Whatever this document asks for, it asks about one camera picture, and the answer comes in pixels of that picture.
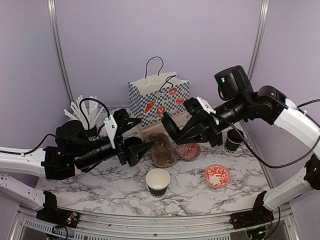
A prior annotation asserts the black cup holding straws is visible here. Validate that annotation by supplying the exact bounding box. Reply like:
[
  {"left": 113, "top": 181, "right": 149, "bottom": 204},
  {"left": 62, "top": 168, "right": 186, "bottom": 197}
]
[{"left": 84, "top": 124, "right": 98, "bottom": 141}]

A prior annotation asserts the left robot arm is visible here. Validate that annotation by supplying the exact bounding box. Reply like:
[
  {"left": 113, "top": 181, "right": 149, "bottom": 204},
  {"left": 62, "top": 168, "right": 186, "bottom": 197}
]
[{"left": 0, "top": 118, "right": 154, "bottom": 223}]

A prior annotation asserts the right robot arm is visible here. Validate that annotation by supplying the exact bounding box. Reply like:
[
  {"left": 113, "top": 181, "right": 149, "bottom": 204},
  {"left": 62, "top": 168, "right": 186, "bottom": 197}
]
[{"left": 173, "top": 65, "right": 320, "bottom": 224}]

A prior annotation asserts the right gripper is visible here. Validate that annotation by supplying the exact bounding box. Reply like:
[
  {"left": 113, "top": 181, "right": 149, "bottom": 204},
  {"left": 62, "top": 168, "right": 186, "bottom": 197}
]
[{"left": 174, "top": 92, "right": 251, "bottom": 147}]

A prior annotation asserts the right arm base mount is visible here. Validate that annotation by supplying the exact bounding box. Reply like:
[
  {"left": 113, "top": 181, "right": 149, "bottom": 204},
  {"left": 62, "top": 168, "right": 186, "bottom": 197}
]
[{"left": 229, "top": 191, "right": 275, "bottom": 230}]

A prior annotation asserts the stack of paper cups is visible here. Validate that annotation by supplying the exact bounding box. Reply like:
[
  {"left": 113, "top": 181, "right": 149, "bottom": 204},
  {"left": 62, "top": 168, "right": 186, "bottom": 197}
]
[{"left": 97, "top": 124, "right": 109, "bottom": 141}]

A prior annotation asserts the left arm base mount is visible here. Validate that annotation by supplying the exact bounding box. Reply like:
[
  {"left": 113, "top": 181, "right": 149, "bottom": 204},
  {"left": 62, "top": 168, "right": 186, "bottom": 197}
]
[{"left": 36, "top": 191, "right": 80, "bottom": 228}]

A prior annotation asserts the right aluminium frame post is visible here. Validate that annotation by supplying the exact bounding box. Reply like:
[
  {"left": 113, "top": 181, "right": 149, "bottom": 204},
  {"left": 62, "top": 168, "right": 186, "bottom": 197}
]
[{"left": 247, "top": 0, "right": 270, "bottom": 81}]

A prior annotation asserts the left aluminium frame post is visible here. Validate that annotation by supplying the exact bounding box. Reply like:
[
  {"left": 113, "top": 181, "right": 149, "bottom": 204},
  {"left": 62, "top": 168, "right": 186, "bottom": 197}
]
[{"left": 47, "top": 0, "right": 74, "bottom": 102}]

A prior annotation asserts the red floral bowl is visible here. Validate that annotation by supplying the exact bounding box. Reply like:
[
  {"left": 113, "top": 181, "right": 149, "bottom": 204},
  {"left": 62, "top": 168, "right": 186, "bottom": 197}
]
[{"left": 204, "top": 164, "right": 231, "bottom": 189}]

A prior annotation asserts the red patterned bowl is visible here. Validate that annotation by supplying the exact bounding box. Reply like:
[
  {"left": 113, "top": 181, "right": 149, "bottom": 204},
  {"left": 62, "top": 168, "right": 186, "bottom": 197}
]
[{"left": 176, "top": 143, "right": 202, "bottom": 162}]

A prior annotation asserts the checkered paper takeout bag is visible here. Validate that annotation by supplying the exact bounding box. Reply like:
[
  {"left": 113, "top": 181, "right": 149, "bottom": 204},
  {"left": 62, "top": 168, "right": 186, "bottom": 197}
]
[{"left": 128, "top": 56, "right": 190, "bottom": 128}]

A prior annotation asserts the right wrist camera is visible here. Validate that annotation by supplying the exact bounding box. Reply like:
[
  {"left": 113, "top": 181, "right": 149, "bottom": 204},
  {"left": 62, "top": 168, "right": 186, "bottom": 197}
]
[{"left": 183, "top": 96, "right": 220, "bottom": 126}]

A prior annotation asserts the aluminium frame post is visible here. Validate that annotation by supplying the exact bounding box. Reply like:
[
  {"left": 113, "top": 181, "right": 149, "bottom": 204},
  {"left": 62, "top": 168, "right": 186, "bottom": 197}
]
[
  {"left": 247, "top": 0, "right": 270, "bottom": 81},
  {"left": 47, "top": 0, "right": 74, "bottom": 102}
]

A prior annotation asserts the cardboard cup carrier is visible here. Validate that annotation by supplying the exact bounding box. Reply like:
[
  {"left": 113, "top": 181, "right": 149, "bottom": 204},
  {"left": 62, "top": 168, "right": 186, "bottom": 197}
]
[{"left": 148, "top": 133, "right": 177, "bottom": 168}]

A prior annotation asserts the aluminium front rail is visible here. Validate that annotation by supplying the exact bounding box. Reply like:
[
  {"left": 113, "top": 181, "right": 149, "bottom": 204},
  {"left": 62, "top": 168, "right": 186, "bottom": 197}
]
[{"left": 8, "top": 205, "right": 301, "bottom": 240}]

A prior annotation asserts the stack of black lids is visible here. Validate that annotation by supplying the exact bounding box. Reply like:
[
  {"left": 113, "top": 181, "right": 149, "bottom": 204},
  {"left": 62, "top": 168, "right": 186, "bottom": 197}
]
[{"left": 124, "top": 136, "right": 143, "bottom": 148}]

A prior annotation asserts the black paper coffee cup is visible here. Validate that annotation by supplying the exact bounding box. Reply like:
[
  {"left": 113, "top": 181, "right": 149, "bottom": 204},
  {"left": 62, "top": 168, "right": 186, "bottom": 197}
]
[{"left": 224, "top": 128, "right": 244, "bottom": 153}]

